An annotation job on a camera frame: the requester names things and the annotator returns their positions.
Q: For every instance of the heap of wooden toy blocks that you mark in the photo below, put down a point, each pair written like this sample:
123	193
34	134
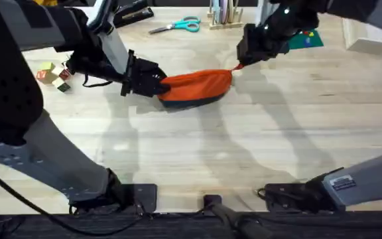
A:
53	76

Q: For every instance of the orange and navy zip bag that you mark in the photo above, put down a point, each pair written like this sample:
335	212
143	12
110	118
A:
197	88

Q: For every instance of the black rail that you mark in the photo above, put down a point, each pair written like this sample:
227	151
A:
177	227

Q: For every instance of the left wrist upright plate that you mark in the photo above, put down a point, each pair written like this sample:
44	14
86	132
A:
114	49

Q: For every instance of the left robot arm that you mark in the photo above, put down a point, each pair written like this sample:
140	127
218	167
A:
48	156

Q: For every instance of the black stapler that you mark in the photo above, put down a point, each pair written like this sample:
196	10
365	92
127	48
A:
133	13

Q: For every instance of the wooden peg rack with plates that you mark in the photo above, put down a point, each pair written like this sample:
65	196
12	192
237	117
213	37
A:
225	15

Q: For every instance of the white box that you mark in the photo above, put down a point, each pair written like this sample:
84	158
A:
366	38

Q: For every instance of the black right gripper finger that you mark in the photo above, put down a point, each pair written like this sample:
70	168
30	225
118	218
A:
249	43
270	49

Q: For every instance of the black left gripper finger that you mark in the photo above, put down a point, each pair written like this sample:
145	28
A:
149	70
149	89

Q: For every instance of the black camera stand post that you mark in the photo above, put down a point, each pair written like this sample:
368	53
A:
227	215

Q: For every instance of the green board with toy blocks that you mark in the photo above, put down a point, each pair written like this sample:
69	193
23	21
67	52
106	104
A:
305	39

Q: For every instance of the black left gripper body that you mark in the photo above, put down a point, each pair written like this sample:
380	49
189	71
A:
89	63

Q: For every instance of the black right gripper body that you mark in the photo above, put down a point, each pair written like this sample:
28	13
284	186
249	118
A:
292	23

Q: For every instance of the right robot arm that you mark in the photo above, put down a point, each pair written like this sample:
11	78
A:
366	181

